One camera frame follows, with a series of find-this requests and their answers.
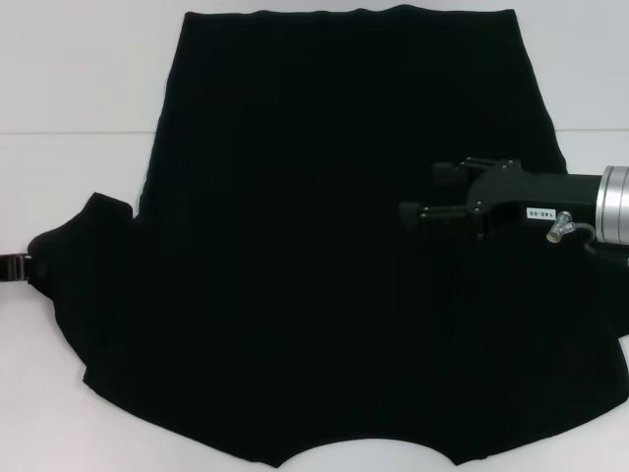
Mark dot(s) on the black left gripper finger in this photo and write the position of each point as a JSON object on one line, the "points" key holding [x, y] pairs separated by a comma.
{"points": [[14, 267]]}

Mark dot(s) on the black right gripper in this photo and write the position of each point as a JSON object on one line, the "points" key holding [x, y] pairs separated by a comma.
{"points": [[531, 199]]}

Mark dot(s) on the black shirt with FREE print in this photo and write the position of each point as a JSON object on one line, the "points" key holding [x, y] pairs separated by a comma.
{"points": [[314, 236]]}

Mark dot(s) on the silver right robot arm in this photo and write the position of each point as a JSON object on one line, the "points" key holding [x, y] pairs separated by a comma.
{"points": [[614, 206]]}

